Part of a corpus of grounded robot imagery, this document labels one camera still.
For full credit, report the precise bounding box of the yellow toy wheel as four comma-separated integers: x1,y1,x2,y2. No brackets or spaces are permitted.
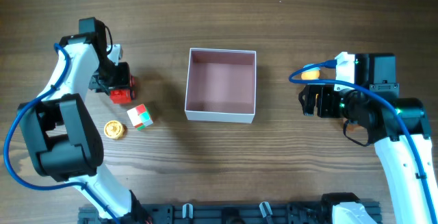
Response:
103,120,125,140

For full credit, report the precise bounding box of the left blue cable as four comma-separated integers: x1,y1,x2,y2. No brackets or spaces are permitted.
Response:
3,42,120,224

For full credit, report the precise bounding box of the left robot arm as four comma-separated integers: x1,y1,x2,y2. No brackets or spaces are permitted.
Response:
3,17,153,223

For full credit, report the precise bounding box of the brown plush capybara toy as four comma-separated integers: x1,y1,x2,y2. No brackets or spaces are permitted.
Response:
343,118,363,132

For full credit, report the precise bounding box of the blue cable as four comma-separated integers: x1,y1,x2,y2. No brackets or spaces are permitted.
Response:
3,42,120,224
288,59,438,224

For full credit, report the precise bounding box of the yellow duck toy blue hat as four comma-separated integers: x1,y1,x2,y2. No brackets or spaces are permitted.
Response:
300,66,320,80

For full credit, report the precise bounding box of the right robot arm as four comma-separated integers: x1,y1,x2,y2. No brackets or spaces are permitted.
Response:
289,52,437,223

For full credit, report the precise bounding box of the black mounting rail base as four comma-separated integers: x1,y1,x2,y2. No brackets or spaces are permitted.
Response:
77,196,382,224

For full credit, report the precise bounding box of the small colourful puzzle cube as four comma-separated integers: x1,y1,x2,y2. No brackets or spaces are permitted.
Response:
127,104,153,130

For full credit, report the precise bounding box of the white box pink interior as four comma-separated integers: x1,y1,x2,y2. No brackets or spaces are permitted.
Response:
184,48,257,123

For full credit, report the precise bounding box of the right blue cable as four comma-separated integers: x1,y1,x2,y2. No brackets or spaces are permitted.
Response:
288,59,438,224

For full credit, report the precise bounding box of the red toy truck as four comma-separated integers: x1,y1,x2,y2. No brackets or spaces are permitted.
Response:
109,75,136,104

